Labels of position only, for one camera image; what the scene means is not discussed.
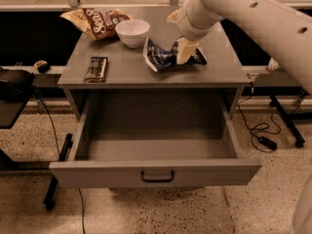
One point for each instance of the brown and yellow chip bag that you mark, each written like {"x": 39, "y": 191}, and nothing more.
{"x": 96, "y": 24}

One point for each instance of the black drawer handle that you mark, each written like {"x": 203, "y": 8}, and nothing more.
{"x": 157, "y": 178}

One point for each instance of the dark snack bar wrapper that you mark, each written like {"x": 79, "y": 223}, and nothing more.
{"x": 96, "y": 70}

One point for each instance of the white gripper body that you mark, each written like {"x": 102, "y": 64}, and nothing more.
{"x": 185, "y": 25}

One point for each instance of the blue Kettle chip bag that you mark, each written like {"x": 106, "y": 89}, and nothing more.
{"x": 159, "y": 59}

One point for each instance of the black object on side table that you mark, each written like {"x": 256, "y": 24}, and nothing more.
{"x": 15, "y": 84}

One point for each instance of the black rolling leg right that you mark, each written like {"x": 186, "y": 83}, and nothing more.
{"x": 299, "y": 140}

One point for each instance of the black side table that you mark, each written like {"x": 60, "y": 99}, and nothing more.
{"x": 9, "y": 113}

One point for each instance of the small black and yellow device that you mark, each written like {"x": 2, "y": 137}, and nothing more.
{"x": 42, "y": 66}

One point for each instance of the clear plastic bottle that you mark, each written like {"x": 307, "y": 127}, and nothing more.
{"x": 272, "y": 65}

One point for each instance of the black power adapter with cable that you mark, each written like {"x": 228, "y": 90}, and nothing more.
{"x": 260, "y": 142}

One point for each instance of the black stand leg with caster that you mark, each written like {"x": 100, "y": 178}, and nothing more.
{"x": 49, "y": 201}

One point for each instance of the grey cabinet with counter top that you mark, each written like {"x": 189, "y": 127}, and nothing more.
{"x": 127, "y": 68}

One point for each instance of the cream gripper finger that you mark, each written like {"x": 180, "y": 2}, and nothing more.
{"x": 185, "y": 49}
{"x": 173, "y": 17}

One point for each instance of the white bowl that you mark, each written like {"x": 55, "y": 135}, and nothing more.
{"x": 132, "y": 32}

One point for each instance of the open grey top drawer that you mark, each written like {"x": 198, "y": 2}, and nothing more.
{"x": 122, "y": 134}

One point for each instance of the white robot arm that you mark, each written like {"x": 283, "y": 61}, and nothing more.
{"x": 284, "y": 33}

